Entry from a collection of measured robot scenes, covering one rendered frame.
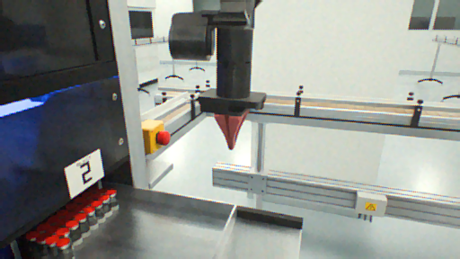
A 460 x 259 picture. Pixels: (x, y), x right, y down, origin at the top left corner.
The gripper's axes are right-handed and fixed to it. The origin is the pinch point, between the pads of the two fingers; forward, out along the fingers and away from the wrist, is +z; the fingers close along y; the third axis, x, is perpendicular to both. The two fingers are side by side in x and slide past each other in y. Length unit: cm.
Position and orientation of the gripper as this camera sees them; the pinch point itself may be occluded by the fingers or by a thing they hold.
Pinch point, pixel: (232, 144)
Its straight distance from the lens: 51.6
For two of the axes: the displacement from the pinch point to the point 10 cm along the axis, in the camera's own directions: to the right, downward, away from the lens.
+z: -0.2, 9.3, 3.6
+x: -3.0, 3.4, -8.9
